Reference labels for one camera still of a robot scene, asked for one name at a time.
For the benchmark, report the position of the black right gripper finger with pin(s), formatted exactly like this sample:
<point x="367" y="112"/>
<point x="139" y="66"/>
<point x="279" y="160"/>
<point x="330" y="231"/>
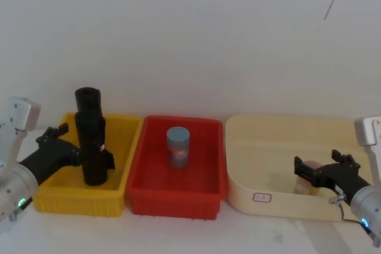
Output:
<point x="309" y="175"/>
<point x="346" y="160"/>

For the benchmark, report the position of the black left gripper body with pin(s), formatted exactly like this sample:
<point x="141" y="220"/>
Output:
<point x="50" y="159"/>

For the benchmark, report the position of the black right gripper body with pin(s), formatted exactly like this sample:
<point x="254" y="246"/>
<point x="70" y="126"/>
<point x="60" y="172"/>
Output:
<point x="342" y="179"/>

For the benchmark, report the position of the jar with pink lid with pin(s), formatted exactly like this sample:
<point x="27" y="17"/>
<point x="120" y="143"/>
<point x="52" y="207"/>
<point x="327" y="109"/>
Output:
<point x="303" y="188"/>

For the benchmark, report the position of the tall black cylindrical bottle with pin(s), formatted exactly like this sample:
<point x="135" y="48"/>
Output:
<point x="92" y="135"/>

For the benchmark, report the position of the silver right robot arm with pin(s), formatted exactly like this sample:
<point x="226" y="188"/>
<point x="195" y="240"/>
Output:
<point x="367" y="206"/>

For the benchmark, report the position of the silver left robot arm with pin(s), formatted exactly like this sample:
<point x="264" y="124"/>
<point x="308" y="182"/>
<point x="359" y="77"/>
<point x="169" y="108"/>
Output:
<point x="15" y="185"/>

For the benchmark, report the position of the yellow plastic bin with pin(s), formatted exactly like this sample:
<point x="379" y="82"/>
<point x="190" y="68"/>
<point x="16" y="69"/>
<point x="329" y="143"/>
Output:
<point x="77" y="202"/>

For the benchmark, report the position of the white label with red border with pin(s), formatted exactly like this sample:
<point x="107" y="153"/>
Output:
<point x="262" y="197"/>

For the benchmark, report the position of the cream plastic tub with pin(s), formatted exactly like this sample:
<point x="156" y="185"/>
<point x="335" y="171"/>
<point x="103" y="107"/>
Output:
<point x="262" y="153"/>

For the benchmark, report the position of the jar with blue lid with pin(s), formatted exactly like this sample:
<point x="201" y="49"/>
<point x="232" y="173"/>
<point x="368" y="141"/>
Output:
<point x="178" y="150"/>

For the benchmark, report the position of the red plastic bin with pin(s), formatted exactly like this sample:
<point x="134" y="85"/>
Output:
<point x="175" y="200"/>

